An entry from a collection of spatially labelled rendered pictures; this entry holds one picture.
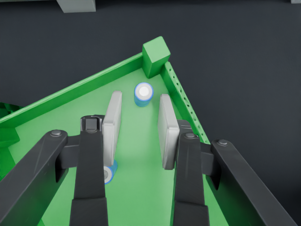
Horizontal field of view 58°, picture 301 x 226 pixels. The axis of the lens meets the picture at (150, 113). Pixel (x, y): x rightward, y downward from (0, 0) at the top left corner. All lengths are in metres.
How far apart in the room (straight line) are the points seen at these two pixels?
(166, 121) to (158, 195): 0.16
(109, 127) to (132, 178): 0.16
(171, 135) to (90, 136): 0.05
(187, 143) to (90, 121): 0.06
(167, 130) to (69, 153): 0.06
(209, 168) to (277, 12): 0.85
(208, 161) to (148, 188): 0.17
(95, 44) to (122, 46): 0.08
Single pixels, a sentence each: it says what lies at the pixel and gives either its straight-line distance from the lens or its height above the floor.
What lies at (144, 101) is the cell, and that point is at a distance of 0.25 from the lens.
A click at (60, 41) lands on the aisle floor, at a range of 0.87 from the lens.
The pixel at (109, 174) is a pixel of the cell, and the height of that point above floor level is 0.55.
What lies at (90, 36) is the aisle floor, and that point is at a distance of 0.86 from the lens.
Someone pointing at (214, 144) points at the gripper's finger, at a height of 0.65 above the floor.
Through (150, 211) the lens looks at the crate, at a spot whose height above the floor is 0.48.
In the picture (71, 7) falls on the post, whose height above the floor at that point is 0.03.
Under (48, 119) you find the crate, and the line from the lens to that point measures 0.33.
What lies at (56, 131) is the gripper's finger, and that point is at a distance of 0.16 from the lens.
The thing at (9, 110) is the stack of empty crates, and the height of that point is 0.15.
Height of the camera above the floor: 0.80
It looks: 85 degrees down
